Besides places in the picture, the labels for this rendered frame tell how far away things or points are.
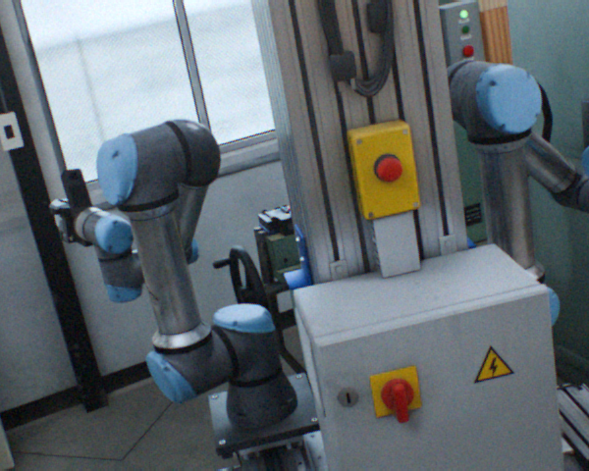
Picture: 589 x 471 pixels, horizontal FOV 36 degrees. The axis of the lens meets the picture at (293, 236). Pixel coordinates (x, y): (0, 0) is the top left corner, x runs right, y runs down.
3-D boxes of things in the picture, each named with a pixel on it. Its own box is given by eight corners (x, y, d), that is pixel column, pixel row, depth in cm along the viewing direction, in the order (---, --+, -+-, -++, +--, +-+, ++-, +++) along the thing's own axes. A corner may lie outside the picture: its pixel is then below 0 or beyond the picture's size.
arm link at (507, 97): (520, 311, 190) (494, 52, 171) (568, 336, 177) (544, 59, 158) (472, 330, 186) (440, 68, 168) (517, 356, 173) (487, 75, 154)
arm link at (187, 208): (216, 92, 172) (177, 235, 211) (165, 107, 167) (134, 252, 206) (247, 136, 168) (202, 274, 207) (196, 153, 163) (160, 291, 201)
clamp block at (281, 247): (260, 256, 262) (254, 227, 259) (303, 243, 265) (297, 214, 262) (277, 272, 248) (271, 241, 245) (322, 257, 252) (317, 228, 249)
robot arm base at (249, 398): (302, 417, 186) (294, 375, 183) (231, 435, 185) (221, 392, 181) (292, 383, 200) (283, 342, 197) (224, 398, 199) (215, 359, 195)
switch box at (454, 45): (441, 68, 241) (433, 7, 235) (473, 59, 243) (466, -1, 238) (452, 70, 235) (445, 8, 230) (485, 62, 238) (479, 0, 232)
